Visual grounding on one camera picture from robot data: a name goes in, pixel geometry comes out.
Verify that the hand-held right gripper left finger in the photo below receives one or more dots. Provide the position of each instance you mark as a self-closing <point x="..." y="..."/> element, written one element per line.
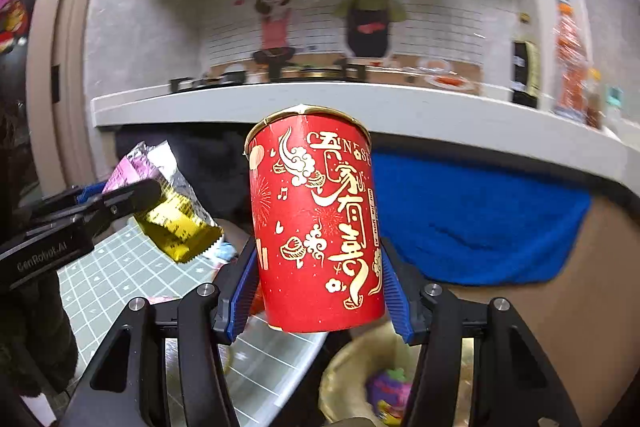
<point x="240" y="302"/>

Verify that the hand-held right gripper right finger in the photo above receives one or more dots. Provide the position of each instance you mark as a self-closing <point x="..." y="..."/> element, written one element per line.
<point x="400" y="307"/>

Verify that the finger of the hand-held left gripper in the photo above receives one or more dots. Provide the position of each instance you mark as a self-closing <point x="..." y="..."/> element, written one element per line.
<point x="130" y="199"/>
<point x="92" y="193"/>

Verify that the yellow foil snack wrapper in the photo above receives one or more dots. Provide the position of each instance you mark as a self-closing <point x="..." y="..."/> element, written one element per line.
<point x="175" y="217"/>

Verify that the yellow plastic bin bag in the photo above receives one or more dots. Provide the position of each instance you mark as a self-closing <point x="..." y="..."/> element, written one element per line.
<point x="345" y="382"/>

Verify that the red paper cup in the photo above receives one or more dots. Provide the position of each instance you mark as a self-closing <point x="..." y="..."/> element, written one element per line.
<point x="310" y="217"/>

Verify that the green grid mat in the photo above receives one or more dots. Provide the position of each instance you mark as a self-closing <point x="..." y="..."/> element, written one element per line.
<point x="105" y="277"/>

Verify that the black cloth bag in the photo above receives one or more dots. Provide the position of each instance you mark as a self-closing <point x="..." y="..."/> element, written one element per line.
<point x="210" y="177"/>

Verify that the purple snack packet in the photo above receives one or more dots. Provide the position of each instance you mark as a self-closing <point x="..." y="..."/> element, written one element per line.
<point x="387" y="389"/>

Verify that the grey kitchen counter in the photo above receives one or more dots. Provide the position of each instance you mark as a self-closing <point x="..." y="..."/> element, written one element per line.
<point x="200" y="107"/>

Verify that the blue towel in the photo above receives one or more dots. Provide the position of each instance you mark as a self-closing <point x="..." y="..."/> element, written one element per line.
<point x="475" y="217"/>

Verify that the brown kitchen cabinet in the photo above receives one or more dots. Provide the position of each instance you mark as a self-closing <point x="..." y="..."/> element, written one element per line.
<point x="575" y="332"/>

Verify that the black gas stove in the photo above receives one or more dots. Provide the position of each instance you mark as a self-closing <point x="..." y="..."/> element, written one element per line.
<point x="280" y="74"/>

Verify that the dark soy sauce bottle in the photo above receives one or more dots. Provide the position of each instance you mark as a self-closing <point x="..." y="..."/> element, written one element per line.
<point x="525" y="67"/>

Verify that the small clear jar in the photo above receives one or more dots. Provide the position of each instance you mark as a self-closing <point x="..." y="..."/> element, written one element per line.
<point x="595" y="107"/>

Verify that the orange cap plastic bottle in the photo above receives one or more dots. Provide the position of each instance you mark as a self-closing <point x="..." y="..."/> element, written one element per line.
<point x="570" y="67"/>

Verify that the small teal container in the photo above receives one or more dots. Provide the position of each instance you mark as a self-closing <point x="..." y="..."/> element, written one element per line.
<point x="615" y="104"/>

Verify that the beige door frame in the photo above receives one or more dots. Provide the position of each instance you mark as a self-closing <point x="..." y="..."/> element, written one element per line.
<point x="70" y="57"/>

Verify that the cartoon couple wall sticker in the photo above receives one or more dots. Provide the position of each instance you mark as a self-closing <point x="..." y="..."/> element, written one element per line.
<point x="320" y="7"/>

